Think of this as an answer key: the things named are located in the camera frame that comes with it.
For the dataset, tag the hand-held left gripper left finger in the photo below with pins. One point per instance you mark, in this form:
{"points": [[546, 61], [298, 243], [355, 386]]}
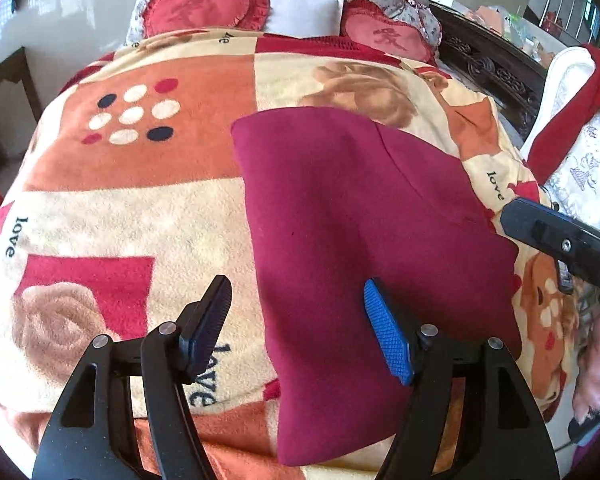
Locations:
{"points": [[212, 315]]}

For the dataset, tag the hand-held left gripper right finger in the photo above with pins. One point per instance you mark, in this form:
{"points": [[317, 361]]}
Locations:
{"points": [[387, 335]]}

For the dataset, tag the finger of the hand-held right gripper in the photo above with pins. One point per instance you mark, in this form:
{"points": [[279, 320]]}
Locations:
{"points": [[530, 225]]}

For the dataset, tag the maroon knit garment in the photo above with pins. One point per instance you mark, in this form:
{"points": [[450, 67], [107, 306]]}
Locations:
{"points": [[340, 220]]}

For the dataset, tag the person's right hand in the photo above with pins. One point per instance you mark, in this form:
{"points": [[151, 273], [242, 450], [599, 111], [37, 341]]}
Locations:
{"points": [[597, 370]]}

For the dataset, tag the white printed cushion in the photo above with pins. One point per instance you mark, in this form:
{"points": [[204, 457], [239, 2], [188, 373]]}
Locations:
{"points": [[590, 170]]}

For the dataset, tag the printed fleece blanket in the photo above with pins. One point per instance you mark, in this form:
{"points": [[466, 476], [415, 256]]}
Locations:
{"points": [[130, 210]]}

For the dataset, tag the white armchair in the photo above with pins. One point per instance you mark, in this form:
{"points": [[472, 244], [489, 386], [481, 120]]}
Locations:
{"points": [[562, 85]]}

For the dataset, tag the red throw blanket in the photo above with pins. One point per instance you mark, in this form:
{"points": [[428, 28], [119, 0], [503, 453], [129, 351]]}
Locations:
{"points": [[592, 90]]}

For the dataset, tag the dark carved wooden headboard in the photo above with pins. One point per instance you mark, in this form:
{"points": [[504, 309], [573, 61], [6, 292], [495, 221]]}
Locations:
{"points": [[495, 75]]}

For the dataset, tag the pile of household clutter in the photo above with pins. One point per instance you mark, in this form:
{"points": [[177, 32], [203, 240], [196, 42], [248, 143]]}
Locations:
{"points": [[510, 30]]}

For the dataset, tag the metal stair railing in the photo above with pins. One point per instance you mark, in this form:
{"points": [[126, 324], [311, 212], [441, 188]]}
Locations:
{"points": [[565, 10]]}

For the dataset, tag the red heart pillow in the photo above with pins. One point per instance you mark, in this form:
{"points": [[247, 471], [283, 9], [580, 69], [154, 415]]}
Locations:
{"points": [[385, 35], [200, 7]]}

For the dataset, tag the white pillow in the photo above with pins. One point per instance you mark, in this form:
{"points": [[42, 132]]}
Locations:
{"points": [[305, 12]]}

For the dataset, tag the dark wooden side table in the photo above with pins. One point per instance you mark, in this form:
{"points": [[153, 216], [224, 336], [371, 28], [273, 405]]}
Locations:
{"points": [[10, 67]]}

